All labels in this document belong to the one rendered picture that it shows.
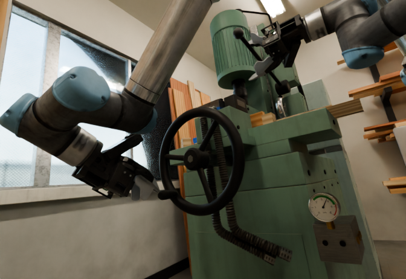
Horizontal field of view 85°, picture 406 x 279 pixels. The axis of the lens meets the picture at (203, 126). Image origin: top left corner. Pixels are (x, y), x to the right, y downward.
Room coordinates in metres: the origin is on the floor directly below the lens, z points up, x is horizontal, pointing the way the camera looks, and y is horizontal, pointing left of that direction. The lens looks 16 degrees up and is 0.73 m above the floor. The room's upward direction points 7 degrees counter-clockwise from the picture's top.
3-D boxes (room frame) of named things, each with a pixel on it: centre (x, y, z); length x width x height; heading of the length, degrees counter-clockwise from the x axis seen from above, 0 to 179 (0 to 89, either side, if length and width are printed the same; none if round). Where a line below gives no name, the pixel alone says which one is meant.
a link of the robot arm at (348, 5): (0.47, -0.40, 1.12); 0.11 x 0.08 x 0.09; 53
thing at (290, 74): (0.95, -0.43, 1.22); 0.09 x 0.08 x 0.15; 143
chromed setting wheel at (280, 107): (0.90, -0.35, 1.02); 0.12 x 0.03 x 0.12; 143
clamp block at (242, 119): (0.71, -0.07, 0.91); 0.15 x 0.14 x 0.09; 53
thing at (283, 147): (0.82, -0.14, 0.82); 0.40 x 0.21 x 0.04; 53
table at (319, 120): (0.78, -0.12, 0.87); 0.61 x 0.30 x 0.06; 53
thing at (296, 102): (0.93, -0.41, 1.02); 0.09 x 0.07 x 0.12; 53
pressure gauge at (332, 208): (0.55, -0.26, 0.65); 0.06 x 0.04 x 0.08; 53
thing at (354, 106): (0.82, -0.25, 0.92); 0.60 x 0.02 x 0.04; 53
